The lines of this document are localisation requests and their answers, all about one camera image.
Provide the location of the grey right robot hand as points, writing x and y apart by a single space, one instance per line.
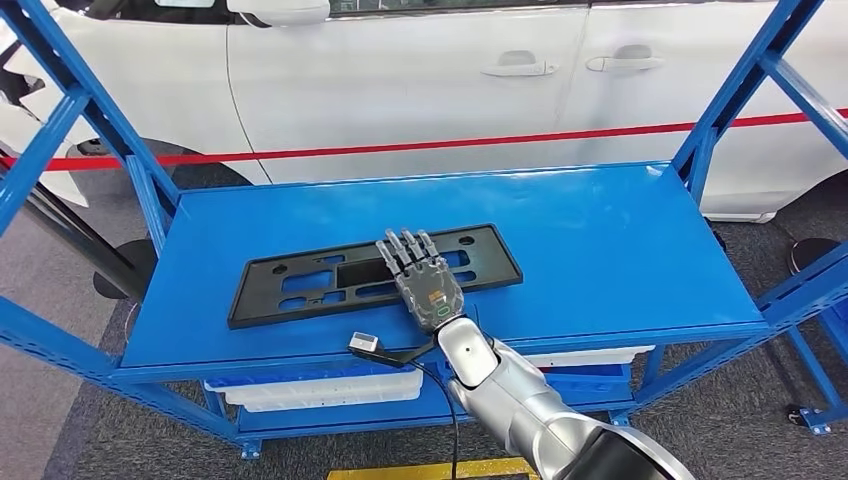
434 295

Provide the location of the black plastic panel part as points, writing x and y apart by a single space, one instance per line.
252 305

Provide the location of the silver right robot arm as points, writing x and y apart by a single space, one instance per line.
517 404

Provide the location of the blue metal shelf rack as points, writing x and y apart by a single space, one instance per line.
596 252
815 420

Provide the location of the white plastic bin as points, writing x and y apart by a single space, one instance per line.
318 395
596 354
318 407
583 364

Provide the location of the red barrier belt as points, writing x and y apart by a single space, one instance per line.
464 142

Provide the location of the blue plastic bin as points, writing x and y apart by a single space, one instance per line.
278 382
590 387

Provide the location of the white car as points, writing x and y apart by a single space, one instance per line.
397 86

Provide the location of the dark stanchion base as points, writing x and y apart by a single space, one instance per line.
811 255

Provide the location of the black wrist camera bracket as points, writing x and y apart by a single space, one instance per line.
397 360

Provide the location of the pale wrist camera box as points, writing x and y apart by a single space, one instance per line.
364 342

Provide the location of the black stanchion post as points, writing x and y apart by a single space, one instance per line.
129 265

